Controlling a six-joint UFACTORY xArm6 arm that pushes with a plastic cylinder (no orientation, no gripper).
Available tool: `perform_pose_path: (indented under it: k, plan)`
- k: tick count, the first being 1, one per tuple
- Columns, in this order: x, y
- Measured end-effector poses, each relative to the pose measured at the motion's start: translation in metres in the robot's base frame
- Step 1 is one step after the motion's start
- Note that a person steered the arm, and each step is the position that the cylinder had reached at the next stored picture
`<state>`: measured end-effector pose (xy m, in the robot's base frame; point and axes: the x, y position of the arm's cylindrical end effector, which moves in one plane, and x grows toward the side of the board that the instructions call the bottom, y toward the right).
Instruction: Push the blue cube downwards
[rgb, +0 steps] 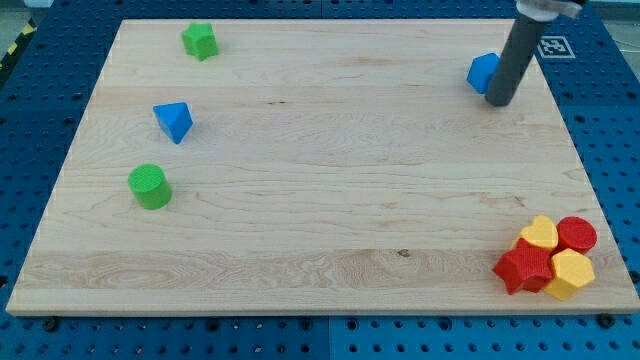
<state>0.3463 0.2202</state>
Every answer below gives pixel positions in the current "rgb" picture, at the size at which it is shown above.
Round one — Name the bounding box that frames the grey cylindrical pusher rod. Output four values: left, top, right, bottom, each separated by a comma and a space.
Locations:
485, 14, 549, 107

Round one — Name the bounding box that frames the white fiducial marker tag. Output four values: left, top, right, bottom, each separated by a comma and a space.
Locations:
537, 35, 575, 59

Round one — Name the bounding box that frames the wooden board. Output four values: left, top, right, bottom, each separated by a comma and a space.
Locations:
7, 19, 639, 317

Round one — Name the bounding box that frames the green star block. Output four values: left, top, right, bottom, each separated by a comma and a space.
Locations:
181, 22, 219, 61

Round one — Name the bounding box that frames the yellow heart block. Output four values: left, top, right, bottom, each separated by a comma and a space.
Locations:
510, 215, 559, 251

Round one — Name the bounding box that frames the blue triangle block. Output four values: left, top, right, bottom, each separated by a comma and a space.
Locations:
152, 102, 193, 144

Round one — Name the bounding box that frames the red star block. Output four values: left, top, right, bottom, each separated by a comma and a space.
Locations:
492, 245, 553, 295

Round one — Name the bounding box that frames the red cylinder block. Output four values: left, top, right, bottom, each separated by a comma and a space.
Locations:
556, 216, 598, 254

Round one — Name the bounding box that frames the white rod mount collar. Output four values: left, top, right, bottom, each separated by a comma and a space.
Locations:
516, 0, 585, 22

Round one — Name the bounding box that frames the yellow hexagon block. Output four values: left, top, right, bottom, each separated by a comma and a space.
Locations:
543, 248, 596, 301

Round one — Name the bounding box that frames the green cylinder block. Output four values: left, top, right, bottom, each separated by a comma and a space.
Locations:
127, 163, 172, 210

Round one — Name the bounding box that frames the blue cube block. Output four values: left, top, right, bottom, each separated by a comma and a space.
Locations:
466, 53, 500, 94

